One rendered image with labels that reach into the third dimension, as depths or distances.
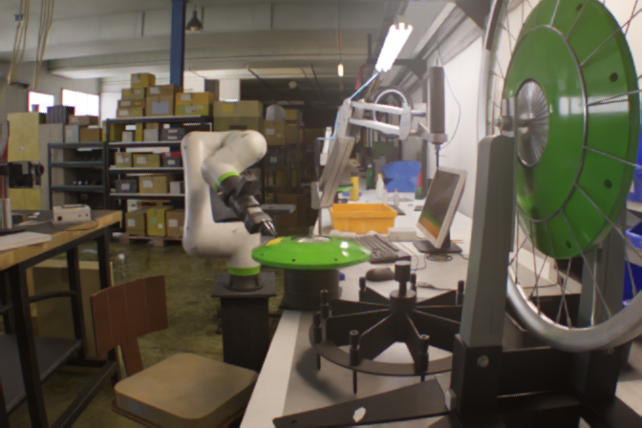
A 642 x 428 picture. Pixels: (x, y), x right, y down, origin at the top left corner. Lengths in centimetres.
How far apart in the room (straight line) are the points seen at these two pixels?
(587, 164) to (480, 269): 17
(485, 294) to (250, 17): 969
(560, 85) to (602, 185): 11
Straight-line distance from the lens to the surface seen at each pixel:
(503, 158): 56
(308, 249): 118
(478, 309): 58
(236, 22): 1014
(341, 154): 168
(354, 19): 991
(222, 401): 145
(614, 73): 49
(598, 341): 51
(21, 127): 823
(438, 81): 120
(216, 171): 155
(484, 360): 59
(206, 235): 180
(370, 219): 236
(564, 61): 53
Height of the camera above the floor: 133
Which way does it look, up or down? 5 degrees down
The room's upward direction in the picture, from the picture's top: straight up
